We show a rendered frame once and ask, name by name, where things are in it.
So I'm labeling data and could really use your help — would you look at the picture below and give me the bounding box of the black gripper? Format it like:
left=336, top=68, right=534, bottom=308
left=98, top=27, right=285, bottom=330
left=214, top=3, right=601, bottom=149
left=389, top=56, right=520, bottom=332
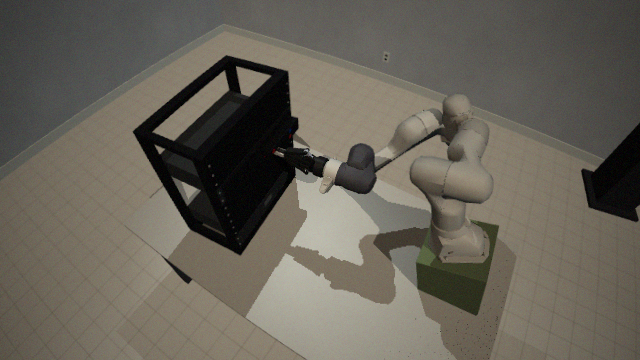
left=274, top=147, right=329, bottom=178

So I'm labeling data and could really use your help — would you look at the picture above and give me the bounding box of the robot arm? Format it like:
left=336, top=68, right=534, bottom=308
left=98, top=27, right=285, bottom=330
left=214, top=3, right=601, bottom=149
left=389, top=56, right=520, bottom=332
left=319, top=94, right=494, bottom=263

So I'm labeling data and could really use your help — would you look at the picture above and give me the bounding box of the black server rack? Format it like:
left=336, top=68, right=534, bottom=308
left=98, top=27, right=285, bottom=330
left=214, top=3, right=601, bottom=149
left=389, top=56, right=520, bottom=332
left=133, top=55, right=299, bottom=255

